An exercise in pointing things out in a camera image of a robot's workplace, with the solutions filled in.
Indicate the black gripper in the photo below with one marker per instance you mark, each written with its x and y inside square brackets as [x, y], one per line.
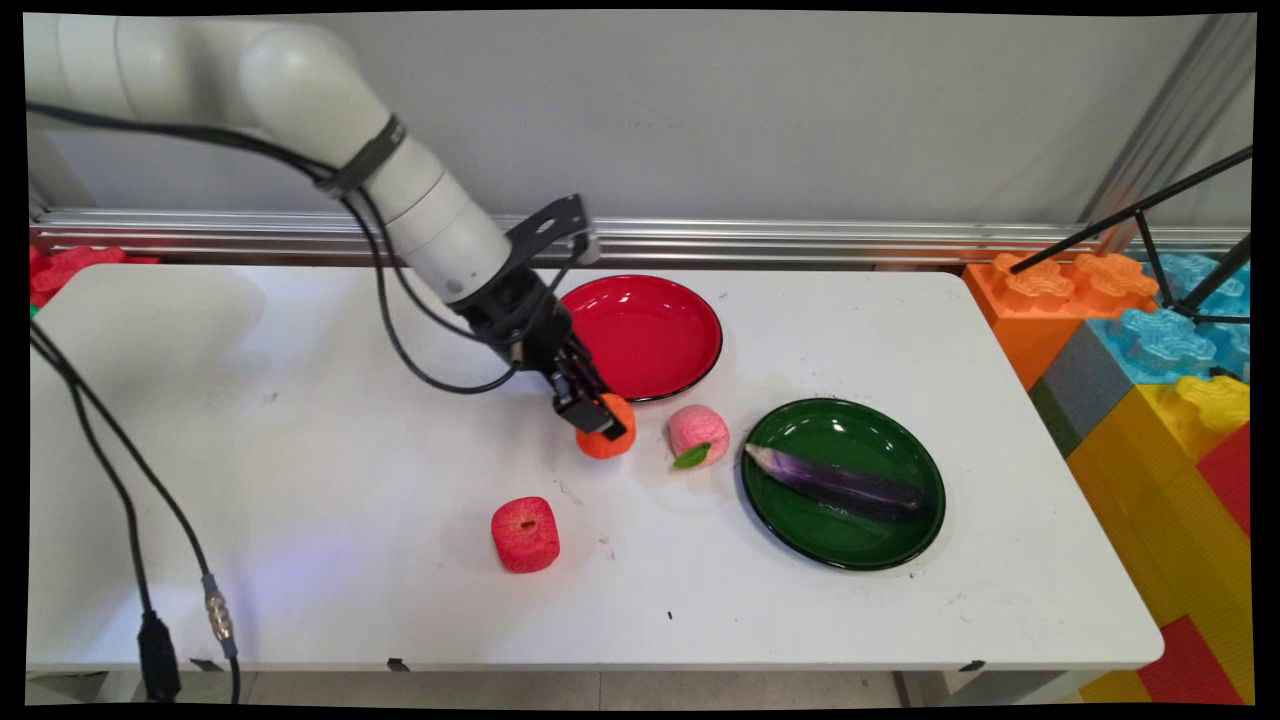
[520, 320]

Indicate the orange toy fruit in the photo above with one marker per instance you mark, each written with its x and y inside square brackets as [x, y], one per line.
[605, 447]

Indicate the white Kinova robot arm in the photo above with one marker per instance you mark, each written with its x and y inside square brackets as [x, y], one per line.
[300, 90]

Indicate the red round plate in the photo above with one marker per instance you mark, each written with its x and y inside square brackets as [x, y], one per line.
[650, 335]

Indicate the pink toy peach with leaf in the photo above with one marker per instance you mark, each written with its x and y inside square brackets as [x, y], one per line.
[697, 432]

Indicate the red toy apple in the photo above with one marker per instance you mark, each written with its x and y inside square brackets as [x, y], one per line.
[525, 535]

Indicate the green round plate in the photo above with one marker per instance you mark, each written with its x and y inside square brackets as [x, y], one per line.
[830, 500]

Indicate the purple toy eggplant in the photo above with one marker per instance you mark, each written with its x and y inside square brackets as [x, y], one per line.
[840, 485]

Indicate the orange foam block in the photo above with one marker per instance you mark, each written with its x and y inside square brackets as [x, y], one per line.
[1040, 300]

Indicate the grey foam block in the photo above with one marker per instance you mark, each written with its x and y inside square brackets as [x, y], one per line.
[1080, 385]

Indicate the red foam puzzle piece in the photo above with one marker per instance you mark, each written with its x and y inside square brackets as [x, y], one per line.
[70, 270]

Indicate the blue foam block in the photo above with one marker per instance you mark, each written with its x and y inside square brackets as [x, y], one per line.
[1170, 335]

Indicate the black tripod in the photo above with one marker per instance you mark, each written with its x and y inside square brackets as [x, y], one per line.
[1150, 235]

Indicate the red foam block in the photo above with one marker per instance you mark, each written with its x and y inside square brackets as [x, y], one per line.
[1228, 475]
[1190, 665]

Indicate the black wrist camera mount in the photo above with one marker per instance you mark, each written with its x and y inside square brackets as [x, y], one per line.
[548, 225]

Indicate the aluminium rail behind table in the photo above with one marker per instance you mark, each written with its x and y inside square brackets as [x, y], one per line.
[800, 240]

